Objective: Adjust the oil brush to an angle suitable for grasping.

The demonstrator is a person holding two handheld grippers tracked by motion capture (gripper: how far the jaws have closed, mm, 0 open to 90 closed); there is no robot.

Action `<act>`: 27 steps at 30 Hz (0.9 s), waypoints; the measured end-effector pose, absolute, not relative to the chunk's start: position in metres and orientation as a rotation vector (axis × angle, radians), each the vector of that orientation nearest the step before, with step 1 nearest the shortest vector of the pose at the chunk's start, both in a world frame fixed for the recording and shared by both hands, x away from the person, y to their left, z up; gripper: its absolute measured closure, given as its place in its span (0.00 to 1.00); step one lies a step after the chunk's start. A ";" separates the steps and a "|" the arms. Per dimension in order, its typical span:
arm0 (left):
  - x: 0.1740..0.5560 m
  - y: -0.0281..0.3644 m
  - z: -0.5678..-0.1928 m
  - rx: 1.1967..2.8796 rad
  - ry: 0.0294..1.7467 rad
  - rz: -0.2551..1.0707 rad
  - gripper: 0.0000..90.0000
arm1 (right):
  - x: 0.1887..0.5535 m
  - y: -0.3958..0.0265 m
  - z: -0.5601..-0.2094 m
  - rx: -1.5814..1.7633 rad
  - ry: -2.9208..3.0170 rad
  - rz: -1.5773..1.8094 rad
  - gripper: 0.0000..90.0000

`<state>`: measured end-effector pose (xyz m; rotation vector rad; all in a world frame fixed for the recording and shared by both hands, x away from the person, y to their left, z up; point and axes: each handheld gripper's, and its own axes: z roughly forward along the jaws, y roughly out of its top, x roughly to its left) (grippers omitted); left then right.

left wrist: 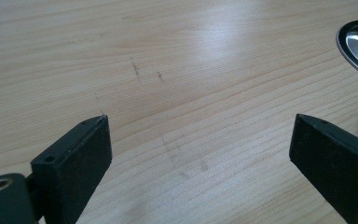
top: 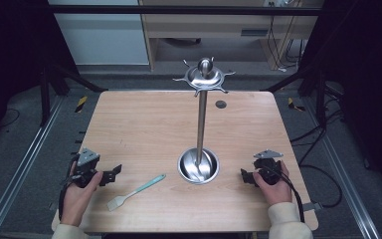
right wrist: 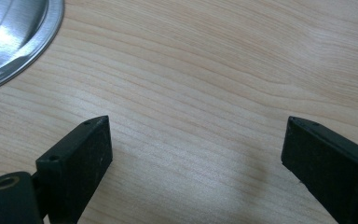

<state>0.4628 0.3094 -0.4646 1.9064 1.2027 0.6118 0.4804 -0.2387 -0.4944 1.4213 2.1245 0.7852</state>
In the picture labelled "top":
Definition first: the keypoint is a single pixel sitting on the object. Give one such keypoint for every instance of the dark round table grommet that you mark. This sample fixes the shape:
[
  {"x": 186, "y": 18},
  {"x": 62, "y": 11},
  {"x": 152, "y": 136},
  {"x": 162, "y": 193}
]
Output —
[{"x": 221, "y": 104}]

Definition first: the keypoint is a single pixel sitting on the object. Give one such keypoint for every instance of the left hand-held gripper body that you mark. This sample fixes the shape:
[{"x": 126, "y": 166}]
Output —
[{"x": 87, "y": 162}]

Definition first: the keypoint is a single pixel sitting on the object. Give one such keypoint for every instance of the person's right hand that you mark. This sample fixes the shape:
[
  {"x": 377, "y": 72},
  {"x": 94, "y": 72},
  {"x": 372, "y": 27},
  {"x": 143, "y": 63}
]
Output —
[{"x": 278, "y": 194}]

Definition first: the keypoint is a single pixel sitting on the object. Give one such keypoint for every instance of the black horizontal frame bar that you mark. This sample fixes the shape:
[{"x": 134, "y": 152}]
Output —
[{"x": 179, "y": 10}]

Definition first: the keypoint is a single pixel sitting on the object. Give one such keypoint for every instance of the black metal stand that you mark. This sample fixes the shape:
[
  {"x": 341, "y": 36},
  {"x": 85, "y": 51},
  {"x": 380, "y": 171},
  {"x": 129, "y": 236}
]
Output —
[
  {"x": 45, "y": 96},
  {"x": 320, "y": 99}
]

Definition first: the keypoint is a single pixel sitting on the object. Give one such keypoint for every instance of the aluminium floor rail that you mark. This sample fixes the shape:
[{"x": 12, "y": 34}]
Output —
[
  {"x": 20, "y": 166},
  {"x": 344, "y": 172}
]

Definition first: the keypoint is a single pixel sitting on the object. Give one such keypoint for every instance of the person's left hand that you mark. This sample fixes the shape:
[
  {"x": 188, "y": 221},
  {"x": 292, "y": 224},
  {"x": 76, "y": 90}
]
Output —
[{"x": 76, "y": 202}]

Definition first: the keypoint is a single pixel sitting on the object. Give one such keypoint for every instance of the dark curtain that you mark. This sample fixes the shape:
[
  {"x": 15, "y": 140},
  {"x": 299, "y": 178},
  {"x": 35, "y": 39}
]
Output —
[
  {"x": 364, "y": 66},
  {"x": 10, "y": 49}
]

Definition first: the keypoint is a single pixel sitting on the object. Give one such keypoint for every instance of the yellow black floor tape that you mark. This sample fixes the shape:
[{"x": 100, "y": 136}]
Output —
[
  {"x": 81, "y": 104},
  {"x": 293, "y": 104}
]

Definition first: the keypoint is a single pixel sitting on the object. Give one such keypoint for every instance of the grey table bracket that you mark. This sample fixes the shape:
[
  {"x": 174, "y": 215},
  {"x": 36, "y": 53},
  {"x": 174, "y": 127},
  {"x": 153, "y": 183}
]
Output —
[{"x": 312, "y": 206}]

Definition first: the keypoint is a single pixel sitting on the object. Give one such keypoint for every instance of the stainless steel utensil rack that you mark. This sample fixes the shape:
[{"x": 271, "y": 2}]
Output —
[{"x": 201, "y": 132}]

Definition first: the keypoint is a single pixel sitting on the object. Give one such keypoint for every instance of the white cabinet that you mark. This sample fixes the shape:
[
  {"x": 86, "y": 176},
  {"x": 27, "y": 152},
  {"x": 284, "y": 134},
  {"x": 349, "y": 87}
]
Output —
[{"x": 102, "y": 36}]

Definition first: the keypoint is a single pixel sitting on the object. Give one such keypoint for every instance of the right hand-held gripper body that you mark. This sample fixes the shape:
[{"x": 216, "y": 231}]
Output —
[{"x": 269, "y": 171}]

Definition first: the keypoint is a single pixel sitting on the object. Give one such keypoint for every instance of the light wooden desk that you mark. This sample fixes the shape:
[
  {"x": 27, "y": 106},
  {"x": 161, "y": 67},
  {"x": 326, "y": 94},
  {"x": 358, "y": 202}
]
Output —
[{"x": 212, "y": 30}]

